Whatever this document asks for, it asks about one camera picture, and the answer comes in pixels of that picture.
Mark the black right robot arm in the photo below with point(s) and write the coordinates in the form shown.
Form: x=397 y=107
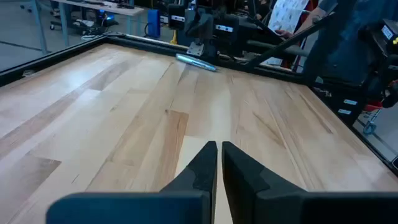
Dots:
x=202 y=25

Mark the person's hand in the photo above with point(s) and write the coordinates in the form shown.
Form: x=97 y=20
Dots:
x=284 y=33

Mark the person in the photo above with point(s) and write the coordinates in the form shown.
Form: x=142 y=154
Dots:
x=342 y=46

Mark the caster wheel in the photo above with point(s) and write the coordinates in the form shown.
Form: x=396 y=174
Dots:
x=369 y=127

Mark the white patterned sheet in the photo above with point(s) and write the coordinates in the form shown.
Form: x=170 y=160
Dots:
x=286 y=14

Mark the grey work table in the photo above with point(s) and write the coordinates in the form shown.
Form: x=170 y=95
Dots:
x=124 y=9

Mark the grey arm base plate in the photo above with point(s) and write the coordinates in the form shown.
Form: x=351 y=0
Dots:
x=195 y=49

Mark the silver utility knife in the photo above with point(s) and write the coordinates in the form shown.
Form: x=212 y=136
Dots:
x=196 y=62

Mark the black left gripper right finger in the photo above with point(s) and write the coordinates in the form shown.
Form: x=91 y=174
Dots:
x=264 y=205

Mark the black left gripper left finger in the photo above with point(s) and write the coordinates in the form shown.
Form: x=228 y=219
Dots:
x=186 y=205

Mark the blue upright box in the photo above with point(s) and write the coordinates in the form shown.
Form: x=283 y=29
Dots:
x=154 y=23

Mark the black aluminium table frame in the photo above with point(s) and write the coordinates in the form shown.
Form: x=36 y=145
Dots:
x=62 y=53

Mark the black labelled equipment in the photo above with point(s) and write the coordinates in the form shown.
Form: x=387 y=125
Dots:
x=382 y=62

